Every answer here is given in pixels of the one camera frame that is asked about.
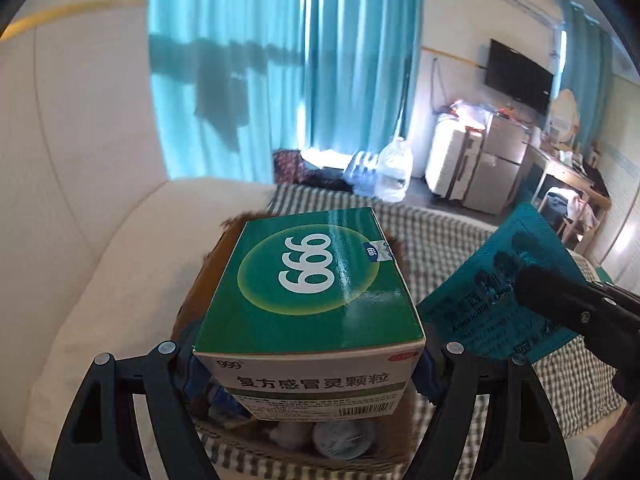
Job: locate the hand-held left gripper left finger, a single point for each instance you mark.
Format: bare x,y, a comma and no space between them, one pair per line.
192,367

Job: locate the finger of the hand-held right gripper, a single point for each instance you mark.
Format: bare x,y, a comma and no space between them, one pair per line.
555,295

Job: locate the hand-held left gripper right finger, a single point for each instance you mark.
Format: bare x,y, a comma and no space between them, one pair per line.
430,375

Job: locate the teal medicine sachet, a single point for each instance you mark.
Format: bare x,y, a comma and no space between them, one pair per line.
500,270

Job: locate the brown cardboard box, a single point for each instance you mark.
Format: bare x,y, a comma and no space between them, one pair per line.
187,305

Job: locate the green white medicine box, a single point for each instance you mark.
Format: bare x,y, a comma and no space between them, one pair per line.
300,280

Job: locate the wooden chair with clothes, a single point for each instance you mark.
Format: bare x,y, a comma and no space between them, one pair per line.
570,210

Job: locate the wooden desk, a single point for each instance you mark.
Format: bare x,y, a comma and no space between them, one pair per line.
575,175

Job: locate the grey white checkered cloth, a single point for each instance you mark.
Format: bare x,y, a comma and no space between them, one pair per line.
440,240

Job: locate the silver fridge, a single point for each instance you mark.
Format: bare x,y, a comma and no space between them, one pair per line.
495,160

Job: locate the white suitcase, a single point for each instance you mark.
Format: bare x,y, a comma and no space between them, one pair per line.
442,155

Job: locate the round white mirror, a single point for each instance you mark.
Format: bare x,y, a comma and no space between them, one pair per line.
564,115

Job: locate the large clear water jug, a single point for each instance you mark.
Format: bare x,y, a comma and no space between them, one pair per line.
395,170

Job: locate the plastic bags on suitcase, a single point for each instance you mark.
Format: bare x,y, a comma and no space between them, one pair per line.
465,112

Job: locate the pack of water bottles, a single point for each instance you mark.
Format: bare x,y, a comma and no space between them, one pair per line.
362,172

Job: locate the dark clothes pile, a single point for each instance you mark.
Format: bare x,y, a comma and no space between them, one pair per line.
327,180

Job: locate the red patterned bag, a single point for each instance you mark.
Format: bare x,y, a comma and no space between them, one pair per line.
290,167

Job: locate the narrow teal curtain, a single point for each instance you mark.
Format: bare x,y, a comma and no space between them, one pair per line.
585,60

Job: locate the light teal sheer curtain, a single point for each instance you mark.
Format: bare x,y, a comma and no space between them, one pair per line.
225,10

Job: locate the black wall television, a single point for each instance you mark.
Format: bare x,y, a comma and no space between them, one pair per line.
520,77

